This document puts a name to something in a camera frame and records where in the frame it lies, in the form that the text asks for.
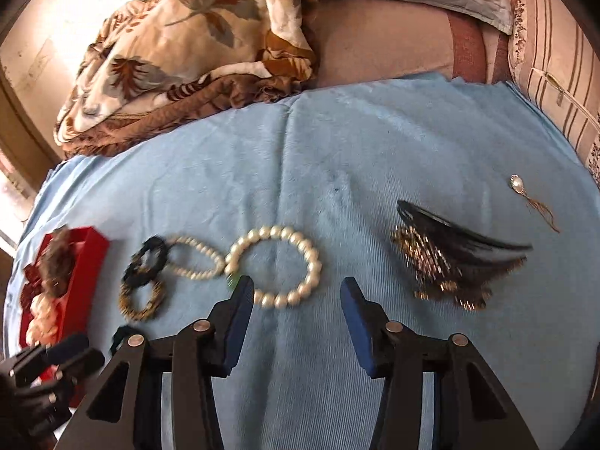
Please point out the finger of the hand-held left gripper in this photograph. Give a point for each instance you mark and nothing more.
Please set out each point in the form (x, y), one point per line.
(82, 363)
(68, 344)

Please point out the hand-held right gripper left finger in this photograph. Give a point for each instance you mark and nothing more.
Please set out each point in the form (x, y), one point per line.
(238, 318)

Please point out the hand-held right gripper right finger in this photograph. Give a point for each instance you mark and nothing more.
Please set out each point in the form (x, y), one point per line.
(360, 326)

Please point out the red jewelry box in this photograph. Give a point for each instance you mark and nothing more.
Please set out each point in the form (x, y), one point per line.
(89, 262)

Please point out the cream pearl hair accessory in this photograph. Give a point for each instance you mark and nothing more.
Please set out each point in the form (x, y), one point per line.
(42, 318)

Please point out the small pearl bead strand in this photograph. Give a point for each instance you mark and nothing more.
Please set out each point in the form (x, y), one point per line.
(187, 273)

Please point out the brown fuzzy scrunchie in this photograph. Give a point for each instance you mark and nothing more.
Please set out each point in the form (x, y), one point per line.
(56, 265)

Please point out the gold beaded tassel ornament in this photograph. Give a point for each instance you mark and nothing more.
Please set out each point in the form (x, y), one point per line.
(422, 255)

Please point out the black curved hair clip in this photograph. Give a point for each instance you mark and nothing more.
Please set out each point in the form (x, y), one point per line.
(450, 232)

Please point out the light blue cloth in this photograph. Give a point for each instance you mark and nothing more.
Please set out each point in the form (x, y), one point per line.
(328, 150)

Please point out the pearl earring gold tassel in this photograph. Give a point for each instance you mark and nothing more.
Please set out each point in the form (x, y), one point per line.
(516, 182)

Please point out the beige bed sheet brown stripe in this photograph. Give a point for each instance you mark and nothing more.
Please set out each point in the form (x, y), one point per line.
(375, 42)

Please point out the floral leaf print blanket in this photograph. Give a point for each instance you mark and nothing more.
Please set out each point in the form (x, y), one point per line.
(187, 33)

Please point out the striped floral pillow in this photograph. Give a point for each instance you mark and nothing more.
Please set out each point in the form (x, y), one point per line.
(558, 56)

